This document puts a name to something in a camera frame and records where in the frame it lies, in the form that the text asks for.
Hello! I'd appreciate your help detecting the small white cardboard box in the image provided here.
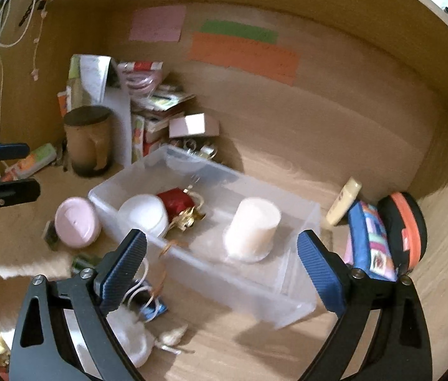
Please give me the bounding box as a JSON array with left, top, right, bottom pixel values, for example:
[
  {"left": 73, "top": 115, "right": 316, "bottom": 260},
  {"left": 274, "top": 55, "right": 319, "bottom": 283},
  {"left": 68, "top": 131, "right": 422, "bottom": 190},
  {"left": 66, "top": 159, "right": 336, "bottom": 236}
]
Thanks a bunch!
[{"left": 169, "top": 113, "right": 220, "bottom": 138}]

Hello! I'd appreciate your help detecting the brown ceramic mug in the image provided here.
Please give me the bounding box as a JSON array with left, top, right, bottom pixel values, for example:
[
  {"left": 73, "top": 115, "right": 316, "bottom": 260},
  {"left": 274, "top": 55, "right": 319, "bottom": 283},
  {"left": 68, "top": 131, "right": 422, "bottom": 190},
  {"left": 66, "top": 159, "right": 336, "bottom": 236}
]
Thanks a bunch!
[{"left": 63, "top": 106, "right": 112, "bottom": 177}]

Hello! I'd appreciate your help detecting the white paper booklet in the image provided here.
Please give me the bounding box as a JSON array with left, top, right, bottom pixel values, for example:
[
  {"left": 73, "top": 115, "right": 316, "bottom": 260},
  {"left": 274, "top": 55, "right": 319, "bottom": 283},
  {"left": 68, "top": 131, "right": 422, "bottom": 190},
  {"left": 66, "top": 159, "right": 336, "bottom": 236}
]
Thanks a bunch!
[{"left": 66, "top": 54, "right": 132, "bottom": 167}]

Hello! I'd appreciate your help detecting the green sticky note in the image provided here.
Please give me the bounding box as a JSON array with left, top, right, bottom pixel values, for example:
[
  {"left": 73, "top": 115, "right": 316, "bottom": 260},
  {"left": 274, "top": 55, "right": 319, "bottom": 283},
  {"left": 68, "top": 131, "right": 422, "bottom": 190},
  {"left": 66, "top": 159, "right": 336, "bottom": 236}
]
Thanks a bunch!
[{"left": 200, "top": 20, "right": 278, "bottom": 44}]

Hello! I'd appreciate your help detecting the clear plastic storage bin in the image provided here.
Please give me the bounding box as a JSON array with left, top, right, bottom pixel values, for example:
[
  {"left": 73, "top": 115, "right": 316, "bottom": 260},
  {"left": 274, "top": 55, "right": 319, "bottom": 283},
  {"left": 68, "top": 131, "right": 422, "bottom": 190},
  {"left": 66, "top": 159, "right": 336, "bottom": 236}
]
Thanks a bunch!
[{"left": 88, "top": 146, "right": 320, "bottom": 329}]

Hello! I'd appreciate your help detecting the red velvet drawstring pouch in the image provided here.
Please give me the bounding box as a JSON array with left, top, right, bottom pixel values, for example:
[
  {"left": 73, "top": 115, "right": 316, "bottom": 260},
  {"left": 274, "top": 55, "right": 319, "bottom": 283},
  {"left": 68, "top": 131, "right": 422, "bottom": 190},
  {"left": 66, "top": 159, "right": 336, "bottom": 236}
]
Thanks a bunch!
[{"left": 157, "top": 188, "right": 206, "bottom": 231}]

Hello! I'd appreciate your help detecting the blue patchwork pouch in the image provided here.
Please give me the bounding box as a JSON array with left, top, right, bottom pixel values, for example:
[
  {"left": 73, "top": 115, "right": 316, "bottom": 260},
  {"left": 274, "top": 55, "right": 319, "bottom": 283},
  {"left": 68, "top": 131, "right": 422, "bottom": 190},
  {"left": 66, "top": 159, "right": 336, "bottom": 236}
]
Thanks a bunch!
[{"left": 344, "top": 200, "right": 397, "bottom": 281}]

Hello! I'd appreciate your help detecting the stack of small booklets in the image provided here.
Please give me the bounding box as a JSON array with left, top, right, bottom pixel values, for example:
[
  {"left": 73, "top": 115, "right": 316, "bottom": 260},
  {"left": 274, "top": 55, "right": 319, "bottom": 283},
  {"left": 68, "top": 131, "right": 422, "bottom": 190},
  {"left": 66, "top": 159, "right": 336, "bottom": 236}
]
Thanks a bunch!
[{"left": 131, "top": 90, "right": 196, "bottom": 121}]

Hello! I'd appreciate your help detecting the fruit print card box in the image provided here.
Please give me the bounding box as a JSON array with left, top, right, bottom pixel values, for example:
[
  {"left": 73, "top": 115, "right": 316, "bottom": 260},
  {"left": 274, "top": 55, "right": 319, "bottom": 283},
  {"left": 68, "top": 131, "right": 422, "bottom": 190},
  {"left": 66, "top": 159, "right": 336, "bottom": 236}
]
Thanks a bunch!
[{"left": 131, "top": 114, "right": 145, "bottom": 163}]

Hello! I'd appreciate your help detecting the pink round lidded jar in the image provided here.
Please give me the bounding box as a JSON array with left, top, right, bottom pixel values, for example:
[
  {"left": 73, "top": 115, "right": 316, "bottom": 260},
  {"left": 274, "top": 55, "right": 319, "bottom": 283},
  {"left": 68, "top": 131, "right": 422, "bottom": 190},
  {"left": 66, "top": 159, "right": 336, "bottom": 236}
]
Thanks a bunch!
[{"left": 55, "top": 197, "right": 102, "bottom": 249}]

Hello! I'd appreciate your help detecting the pink sticky note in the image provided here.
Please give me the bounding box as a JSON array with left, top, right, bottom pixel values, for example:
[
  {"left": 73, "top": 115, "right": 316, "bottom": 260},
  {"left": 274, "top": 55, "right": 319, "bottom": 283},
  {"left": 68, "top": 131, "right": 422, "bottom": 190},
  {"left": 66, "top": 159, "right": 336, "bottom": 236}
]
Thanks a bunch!
[{"left": 128, "top": 5, "right": 186, "bottom": 43}]

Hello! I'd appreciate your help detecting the glass bowl of trinkets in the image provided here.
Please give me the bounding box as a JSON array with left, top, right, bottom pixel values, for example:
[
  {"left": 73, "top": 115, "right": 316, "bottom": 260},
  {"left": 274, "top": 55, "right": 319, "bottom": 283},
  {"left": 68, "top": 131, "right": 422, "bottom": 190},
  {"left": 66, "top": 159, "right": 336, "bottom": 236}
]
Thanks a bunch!
[{"left": 170, "top": 138, "right": 218, "bottom": 160}]

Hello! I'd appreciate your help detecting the orange book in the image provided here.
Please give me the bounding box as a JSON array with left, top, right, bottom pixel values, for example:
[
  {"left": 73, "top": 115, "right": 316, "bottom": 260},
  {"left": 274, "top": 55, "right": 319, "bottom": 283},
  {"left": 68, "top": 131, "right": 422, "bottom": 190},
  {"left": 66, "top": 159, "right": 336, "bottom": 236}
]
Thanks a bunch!
[{"left": 57, "top": 91, "right": 68, "bottom": 117}]

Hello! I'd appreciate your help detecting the white frosted candle jar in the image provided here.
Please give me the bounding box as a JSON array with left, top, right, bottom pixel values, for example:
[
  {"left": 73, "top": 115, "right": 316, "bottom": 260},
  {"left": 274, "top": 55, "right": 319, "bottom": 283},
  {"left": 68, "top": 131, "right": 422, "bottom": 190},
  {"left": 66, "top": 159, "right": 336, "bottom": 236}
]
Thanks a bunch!
[{"left": 222, "top": 197, "right": 282, "bottom": 262}]

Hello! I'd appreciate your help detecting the cream lotion bottle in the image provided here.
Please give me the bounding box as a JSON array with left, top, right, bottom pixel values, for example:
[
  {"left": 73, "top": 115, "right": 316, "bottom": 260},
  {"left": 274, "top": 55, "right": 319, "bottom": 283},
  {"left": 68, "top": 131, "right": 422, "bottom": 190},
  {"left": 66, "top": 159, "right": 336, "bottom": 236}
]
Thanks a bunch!
[{"left": 326, "top": 177, "right": 362, "bottom": 226}]

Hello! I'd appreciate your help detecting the black orange zip case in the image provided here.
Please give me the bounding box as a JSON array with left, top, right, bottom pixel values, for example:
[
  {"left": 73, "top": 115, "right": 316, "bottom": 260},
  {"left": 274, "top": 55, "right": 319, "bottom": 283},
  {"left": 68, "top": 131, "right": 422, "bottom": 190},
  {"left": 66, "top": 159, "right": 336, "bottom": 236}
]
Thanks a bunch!
[{"left": 377, "top": 192, "right": 428, "bottom": 275}]

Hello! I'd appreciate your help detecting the pink coiled cable pack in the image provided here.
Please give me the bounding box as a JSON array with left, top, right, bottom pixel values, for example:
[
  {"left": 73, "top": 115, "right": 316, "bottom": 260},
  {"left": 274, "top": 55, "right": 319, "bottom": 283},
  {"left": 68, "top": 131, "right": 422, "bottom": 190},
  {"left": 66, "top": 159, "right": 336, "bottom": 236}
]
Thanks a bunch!
[{"left": 117, "top": 61, "right": 164, "bottom": 99}]

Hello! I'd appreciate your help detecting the white cloth drawstring bag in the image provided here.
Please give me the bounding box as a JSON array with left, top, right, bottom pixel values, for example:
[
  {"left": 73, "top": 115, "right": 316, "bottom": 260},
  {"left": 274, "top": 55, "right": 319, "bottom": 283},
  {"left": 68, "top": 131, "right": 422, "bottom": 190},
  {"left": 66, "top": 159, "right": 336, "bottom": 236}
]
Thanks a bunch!
[{"left": 107, "top": 260, "right": 189, "bottom": 368}]

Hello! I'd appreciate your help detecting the orange green snack packet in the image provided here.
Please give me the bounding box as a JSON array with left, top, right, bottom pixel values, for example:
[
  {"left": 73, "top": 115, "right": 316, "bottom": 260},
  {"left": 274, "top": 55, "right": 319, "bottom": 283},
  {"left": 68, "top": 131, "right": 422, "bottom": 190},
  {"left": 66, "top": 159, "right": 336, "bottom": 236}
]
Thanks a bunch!
[{"left": 9, "top": 143, "right": 57, "bottom": 179}]

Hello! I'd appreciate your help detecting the orange sticky note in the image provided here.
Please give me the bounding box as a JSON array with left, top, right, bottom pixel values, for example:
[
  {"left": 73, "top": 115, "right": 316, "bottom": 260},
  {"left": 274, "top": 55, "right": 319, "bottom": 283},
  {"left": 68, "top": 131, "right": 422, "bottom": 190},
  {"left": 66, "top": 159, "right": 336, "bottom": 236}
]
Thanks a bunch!
[{"left": 189, "top": 32, "right": 300, "bottom": 86}]

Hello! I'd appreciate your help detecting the blue foil packet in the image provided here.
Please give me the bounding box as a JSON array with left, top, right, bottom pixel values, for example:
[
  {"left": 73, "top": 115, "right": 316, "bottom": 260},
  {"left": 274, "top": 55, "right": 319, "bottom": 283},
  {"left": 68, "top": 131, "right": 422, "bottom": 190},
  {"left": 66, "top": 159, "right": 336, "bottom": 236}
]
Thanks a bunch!
[{"left": 123, "top": 280, "right": 168, "bottom": 323}]

